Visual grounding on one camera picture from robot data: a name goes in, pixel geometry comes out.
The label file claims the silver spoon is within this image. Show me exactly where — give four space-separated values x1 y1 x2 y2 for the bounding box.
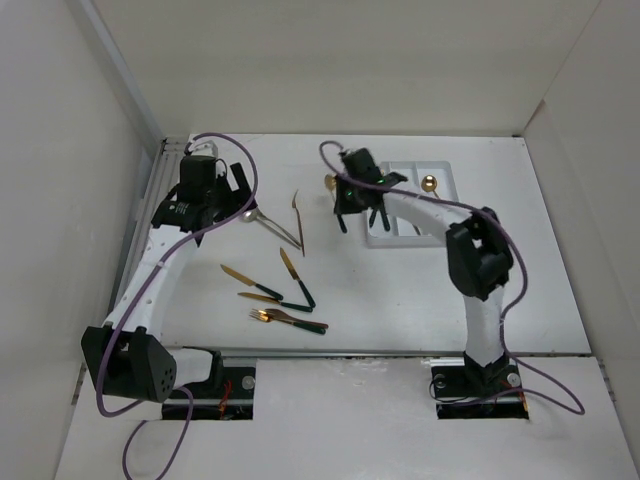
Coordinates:
240 208 301 250

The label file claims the gold knife green handle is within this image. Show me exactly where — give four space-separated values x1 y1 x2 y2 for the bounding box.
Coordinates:
237 292 314 313
220 264 284 300
279 248 316 308

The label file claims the rose gold fork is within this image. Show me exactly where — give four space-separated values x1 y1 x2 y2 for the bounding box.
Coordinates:
291 189 306 257

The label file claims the gold spoon green handle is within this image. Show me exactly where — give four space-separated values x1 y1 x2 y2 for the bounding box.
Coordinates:
420 174 440 199
323 174 348 234

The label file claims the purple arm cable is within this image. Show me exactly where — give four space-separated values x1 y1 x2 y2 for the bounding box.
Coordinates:
318 140 586 417
95 132 260 480

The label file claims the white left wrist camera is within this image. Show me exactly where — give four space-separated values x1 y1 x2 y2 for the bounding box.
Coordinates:
186 140 218 158

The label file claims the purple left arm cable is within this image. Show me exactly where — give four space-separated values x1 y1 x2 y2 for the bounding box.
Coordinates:
95 132 260 480

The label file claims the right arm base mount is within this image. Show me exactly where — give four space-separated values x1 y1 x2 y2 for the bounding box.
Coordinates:
429 364 529 420

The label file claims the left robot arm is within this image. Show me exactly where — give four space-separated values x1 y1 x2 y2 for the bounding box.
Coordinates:
81 155 253 403

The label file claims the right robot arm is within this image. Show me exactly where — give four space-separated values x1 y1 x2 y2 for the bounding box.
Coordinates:
334 148 514 394

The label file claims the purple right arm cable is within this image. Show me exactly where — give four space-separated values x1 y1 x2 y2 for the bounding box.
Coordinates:
318 140 586 417

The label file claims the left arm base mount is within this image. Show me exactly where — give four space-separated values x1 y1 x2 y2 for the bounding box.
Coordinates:
152 348 256 421

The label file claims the aluminium rail frame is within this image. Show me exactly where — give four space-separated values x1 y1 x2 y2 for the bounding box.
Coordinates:
106 136 196 341

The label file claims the white three-slot cutlery tray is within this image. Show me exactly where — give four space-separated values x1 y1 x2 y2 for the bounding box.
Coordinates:
365 161 469 249

